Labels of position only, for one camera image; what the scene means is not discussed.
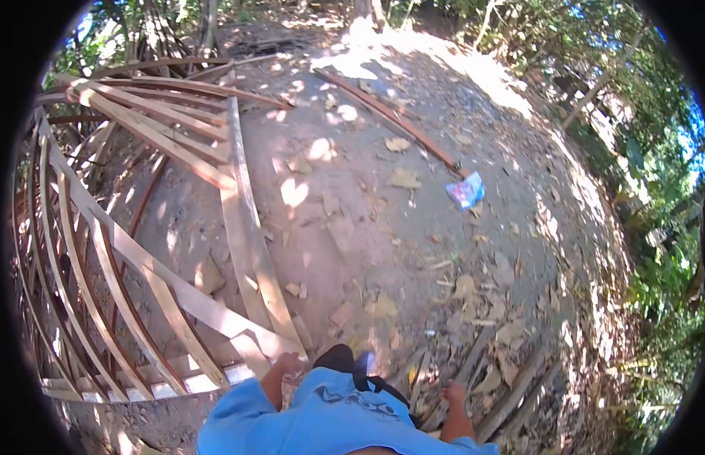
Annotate person's left hand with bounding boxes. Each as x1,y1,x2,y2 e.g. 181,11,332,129
272,352,305,378

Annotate person's right hand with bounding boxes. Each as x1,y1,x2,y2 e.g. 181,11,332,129
440,380,468,406

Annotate person's legs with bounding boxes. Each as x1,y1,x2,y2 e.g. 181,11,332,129
311,344,378,393

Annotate weathered grey wooden planks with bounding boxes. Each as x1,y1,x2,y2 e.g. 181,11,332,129
412,327,561,447

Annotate person's body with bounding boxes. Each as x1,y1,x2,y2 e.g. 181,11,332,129
196,367,501,455

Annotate long pale wooden plank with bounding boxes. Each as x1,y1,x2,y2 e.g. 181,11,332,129
218,97,308,360

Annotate grey concrete slab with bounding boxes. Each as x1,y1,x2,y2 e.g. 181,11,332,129
50,388,231,455

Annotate blue plastic packet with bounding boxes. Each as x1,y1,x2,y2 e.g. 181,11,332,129
444,171,486,212

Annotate long reddish wooden strip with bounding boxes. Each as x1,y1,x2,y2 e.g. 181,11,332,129
312,67,473,178

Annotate pile of wooden planks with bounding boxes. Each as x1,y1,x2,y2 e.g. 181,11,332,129
36,57,293,191

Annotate wooden slat frame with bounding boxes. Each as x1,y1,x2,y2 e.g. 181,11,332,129
11,108,308,405

